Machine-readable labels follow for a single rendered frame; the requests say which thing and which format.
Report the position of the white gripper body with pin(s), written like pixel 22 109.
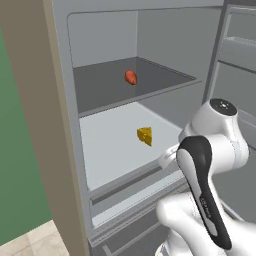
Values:
pixel 168 157

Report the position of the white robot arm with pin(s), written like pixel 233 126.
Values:
pixel 213 150

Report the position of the yellow cheese wedge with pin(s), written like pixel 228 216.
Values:
pixel 145 135

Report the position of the grey fridge drawer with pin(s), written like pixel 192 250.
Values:
pixel 133 196

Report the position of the grey open fridge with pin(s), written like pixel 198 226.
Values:
pixel 110 133

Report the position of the dark grey fridge shelf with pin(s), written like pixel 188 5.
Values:
pixel 133 83

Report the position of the orange sweet potato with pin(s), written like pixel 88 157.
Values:
pixel 130 77

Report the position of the grey fridge door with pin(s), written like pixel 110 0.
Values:
pixel 235 80

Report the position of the beige cabinet side panel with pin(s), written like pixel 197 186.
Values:
pixel 43 126

